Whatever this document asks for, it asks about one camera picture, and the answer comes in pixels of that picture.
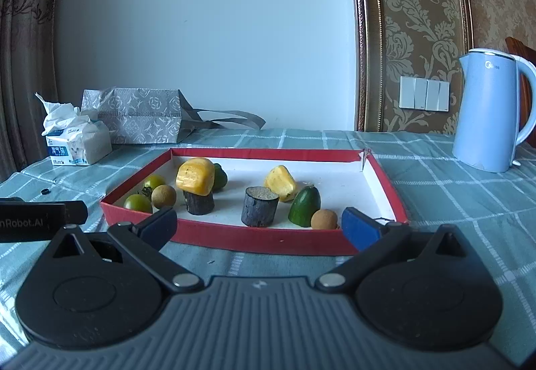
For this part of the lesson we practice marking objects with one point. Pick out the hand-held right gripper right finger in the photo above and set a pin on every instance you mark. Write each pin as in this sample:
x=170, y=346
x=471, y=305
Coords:
x=360, y=227

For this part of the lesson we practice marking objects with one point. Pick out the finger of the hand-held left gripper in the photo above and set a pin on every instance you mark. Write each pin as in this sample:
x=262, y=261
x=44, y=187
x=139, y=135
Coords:
x=76, y=211

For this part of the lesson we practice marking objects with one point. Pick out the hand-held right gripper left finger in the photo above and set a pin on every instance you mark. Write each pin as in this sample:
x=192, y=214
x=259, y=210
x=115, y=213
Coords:
x=157, y=227

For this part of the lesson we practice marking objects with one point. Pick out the green tomato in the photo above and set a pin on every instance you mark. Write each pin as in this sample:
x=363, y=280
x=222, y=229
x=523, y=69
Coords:
x=155, y=181
x=137, y=203

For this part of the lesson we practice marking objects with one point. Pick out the brown longan with twig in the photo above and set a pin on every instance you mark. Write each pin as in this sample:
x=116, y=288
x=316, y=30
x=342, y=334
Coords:
x=324, y=220

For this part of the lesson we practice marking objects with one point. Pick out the dark sugarcane piece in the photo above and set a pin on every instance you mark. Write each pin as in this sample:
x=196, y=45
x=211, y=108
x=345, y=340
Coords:
x=259, y=209
x=199, y=204

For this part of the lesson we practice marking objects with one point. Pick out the green cucumber piece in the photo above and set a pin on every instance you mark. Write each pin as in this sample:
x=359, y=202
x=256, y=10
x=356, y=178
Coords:
x=220, y=179
x=305, y=206

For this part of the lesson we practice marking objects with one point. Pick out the yellow bell pepper piece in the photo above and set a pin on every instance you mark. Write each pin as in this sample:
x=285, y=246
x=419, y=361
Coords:
x=195, y=176
x=281, y=182

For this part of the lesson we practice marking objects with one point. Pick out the red cardboard box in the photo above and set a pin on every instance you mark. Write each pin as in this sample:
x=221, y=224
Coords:
x=259, y=240

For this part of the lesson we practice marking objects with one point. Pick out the white tissue pack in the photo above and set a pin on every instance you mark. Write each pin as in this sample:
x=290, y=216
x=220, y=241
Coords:
x=79, y=139

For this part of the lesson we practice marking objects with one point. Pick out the teal checked tablecloth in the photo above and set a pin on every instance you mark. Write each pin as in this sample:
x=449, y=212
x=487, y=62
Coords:
x=452, y=202

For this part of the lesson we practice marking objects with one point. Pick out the grey patterned bag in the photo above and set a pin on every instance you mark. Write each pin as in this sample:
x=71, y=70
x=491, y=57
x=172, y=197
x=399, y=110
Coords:
x=142, y=114

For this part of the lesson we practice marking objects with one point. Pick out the brown curtain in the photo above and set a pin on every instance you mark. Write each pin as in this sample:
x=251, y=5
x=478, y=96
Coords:
x=25, y=60

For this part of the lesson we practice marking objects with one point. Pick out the light blue electric kettle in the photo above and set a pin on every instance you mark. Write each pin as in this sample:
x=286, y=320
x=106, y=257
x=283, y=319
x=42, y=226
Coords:
x=485, y=114

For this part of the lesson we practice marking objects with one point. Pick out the white wall switch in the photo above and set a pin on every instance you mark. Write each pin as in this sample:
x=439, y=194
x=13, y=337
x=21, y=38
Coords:
x=423, y=93

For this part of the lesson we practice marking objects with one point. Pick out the gold wall moulding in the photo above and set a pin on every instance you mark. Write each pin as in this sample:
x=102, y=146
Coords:
x=364, y=18

